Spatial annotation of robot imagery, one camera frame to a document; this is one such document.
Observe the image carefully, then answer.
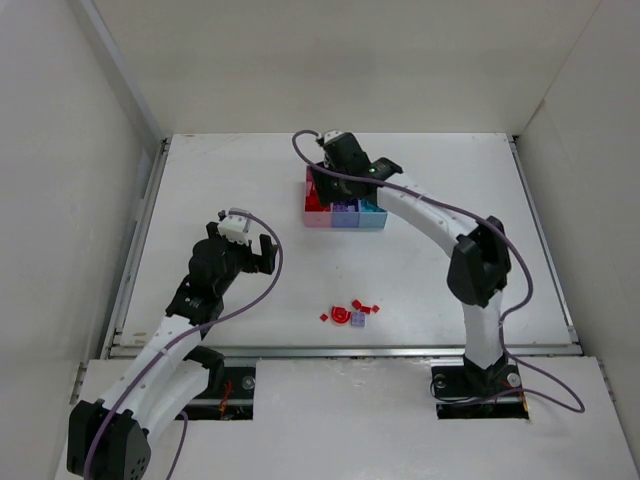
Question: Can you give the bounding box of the purple square lego brick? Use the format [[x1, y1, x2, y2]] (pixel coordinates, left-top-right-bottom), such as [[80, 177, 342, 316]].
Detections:
[[332, 200, 359, 214]]

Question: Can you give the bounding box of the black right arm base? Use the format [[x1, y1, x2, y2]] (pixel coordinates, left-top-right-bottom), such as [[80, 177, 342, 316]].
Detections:
[[430, 361, 529, 420]]

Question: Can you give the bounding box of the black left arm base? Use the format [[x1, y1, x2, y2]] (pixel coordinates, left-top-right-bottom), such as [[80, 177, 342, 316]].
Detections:
[[183, 365, 256, 421]]

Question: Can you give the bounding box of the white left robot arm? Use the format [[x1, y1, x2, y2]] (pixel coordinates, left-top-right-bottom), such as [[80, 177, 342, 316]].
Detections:
[[66, 210, 283, 479]]

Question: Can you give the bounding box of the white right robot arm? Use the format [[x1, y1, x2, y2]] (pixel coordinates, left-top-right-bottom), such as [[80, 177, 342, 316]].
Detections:
[[311, 131, 511, 390]]

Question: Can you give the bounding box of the red lego in pink bin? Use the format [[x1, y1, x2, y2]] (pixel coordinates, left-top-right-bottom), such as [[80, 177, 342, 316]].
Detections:
[[304, 175, 330, 212]]

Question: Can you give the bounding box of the three-compartment colour sorting tray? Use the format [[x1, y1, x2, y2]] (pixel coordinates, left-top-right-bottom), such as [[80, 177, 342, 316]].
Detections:
[[303, 167, 388, 230]]

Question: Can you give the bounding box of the red round horseshoe lego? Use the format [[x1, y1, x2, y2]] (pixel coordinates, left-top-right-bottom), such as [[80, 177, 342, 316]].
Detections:
[[330, 306, 351, 325]]

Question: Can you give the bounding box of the lilac square lego plate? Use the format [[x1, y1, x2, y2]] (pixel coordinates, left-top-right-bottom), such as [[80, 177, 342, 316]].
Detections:
[[350, 311, 366, 328]]

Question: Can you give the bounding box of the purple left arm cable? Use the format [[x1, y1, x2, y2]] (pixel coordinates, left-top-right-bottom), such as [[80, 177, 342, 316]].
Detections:
[[82, 212, 285, 480]]

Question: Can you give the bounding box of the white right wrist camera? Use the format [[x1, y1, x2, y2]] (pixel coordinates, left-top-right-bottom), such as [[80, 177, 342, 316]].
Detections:
[[319, 130, 344, 146]]

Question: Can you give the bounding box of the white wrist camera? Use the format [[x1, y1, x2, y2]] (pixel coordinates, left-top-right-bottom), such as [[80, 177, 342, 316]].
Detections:
[[218, 210, 252, 246], [319, 130, 344, 146]]

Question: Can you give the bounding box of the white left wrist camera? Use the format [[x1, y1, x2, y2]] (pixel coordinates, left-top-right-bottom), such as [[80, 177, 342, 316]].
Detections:
[[218, 210, 252, 246]]

